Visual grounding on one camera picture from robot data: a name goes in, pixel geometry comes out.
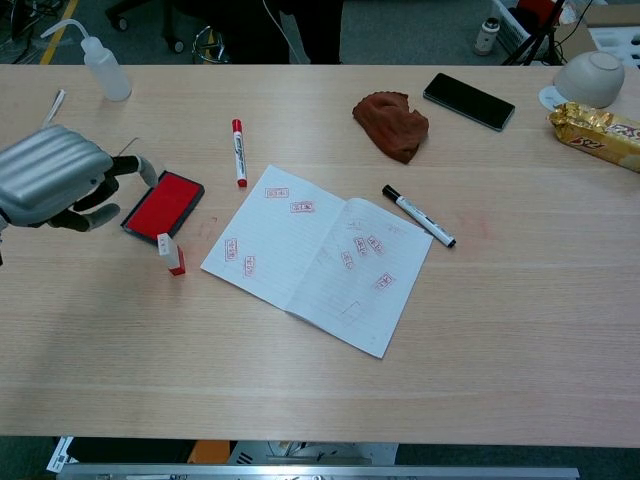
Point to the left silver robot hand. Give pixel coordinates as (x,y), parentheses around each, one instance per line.
(45,175)

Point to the small red white stamp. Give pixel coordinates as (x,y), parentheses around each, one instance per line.
(170,255)

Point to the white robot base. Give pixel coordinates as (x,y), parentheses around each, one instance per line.
(250,452)

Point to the open white lined notebook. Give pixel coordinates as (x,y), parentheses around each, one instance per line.
(300,255)

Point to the translucent plastic squeeze bottle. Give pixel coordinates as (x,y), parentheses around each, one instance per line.
(107,75)

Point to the red ink pad clear lid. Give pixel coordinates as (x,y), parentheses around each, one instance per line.
(165,205)

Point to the red whiteboard marker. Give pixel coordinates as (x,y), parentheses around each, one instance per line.
(239,150)

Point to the black office chair base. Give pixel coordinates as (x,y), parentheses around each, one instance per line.
(170,20)

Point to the white barcode label paper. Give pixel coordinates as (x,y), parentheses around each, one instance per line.
(61,452)

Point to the dark trouser legs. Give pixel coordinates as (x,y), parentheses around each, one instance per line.
(320,30)

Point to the orange box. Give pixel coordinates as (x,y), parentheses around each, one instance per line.
(210,452)

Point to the brown crumpled cloth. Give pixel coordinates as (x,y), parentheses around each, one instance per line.
(392,127)

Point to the black whiteboard marker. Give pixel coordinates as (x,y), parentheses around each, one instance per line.
(420,217)

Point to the black smartphone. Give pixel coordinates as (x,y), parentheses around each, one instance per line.
(467,101)

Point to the white thermos bottle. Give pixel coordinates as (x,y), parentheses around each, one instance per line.
(486,37)

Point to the white plastic crate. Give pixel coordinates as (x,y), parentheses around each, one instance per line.
(510,25)

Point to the white round coaster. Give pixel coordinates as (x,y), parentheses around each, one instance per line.
(547,97)

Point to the black tripod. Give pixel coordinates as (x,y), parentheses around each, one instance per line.
(542,35)

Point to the brown cardboard box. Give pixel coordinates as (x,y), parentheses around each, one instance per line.
(575,35)

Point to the gold snack package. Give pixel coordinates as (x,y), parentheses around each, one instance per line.
(595,135)

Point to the white upturned bowl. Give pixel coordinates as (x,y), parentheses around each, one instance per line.
(590,80)

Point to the aluminium rail profile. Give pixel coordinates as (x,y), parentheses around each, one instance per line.
(300,475)

